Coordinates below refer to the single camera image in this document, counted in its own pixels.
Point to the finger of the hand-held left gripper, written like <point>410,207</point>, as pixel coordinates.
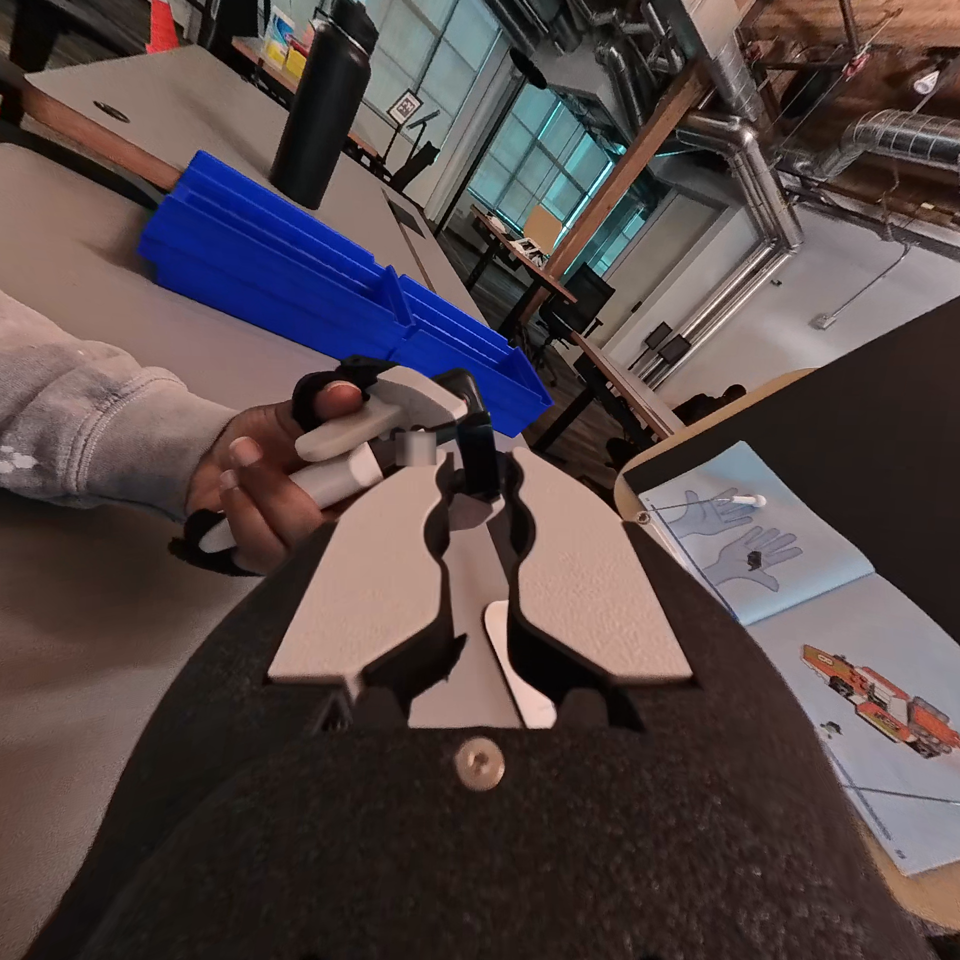
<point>420,447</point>
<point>420,398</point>

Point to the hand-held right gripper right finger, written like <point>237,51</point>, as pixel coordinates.
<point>600,600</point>

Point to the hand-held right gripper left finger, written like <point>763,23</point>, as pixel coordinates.
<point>368,600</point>

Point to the black lego frame piece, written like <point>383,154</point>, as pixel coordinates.
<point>480,458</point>

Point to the instruction booklet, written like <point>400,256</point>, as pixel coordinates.
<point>840,600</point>

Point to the person's left forearm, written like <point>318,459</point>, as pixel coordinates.
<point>90,405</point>

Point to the person's left hand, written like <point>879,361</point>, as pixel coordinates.
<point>255,495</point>

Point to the blue storage bin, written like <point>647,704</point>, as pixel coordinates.
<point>345,300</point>

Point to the wooden desk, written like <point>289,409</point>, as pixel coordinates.
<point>630,383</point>
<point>518,248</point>

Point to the black office chair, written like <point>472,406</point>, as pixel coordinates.
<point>585,300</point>

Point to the black water bottle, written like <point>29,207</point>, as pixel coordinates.
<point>323,105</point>

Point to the orange striped cone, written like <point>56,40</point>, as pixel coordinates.
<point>162,23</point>

